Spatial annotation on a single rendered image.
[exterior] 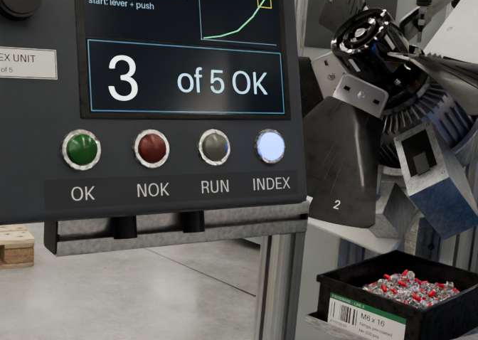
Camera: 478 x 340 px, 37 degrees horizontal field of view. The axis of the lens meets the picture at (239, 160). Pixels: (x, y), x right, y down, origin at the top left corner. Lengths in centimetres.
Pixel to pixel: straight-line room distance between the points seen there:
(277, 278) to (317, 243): 194
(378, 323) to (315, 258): 165
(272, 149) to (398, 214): 78
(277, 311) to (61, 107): 30
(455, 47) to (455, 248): 44
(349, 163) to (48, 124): 78
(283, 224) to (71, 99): 25
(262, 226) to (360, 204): 53
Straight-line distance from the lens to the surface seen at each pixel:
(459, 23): 168
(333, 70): 136
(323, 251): 257
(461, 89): 109
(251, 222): 63
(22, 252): 367
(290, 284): 67
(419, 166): 121
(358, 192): 116
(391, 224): 128
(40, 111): 47
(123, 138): 49
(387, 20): 127
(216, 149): 51
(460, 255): 162
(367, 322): 99
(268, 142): 53
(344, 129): 122
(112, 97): 48
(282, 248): 65
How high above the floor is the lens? 120
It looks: 10 degrees down
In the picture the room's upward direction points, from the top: 5 degrees clockwise
